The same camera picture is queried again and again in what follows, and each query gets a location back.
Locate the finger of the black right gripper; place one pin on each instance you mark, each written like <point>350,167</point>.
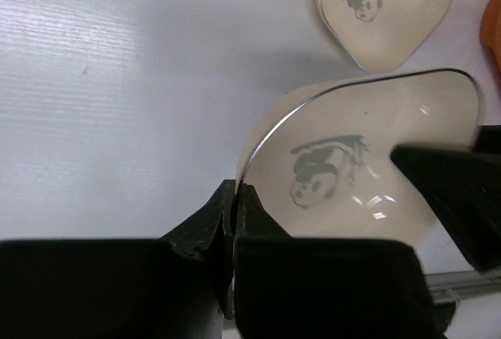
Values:
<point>463,190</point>

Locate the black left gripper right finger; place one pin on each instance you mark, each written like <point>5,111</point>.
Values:
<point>288,287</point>

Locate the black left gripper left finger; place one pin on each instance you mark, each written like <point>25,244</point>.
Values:
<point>175,286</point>

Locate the cream plate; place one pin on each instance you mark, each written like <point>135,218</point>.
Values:
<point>380,35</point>
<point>320,162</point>

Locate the orange plastic bin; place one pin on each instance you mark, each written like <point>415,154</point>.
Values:
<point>489,33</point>

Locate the aluminium rail frame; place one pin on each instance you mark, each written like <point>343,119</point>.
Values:
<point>456,286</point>

